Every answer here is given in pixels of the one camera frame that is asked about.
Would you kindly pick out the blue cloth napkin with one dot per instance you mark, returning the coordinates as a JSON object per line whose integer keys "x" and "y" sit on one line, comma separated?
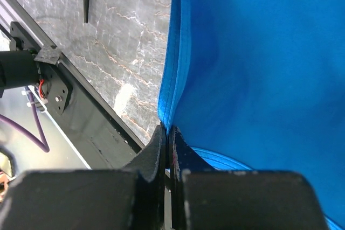
{"x": 259, "y": 84}

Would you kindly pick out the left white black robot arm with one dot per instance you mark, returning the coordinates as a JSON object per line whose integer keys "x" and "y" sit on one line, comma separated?
{"x": 18, "y": 69}

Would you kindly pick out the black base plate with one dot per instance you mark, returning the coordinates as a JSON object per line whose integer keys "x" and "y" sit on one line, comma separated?
{"x": 100, "y": 197}

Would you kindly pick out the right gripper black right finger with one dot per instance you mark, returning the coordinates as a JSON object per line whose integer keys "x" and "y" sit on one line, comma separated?
{"x": 181, "y": 157}

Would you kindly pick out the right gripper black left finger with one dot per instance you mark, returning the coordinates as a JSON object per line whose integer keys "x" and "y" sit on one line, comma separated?
{"x": 149, "y": 164}

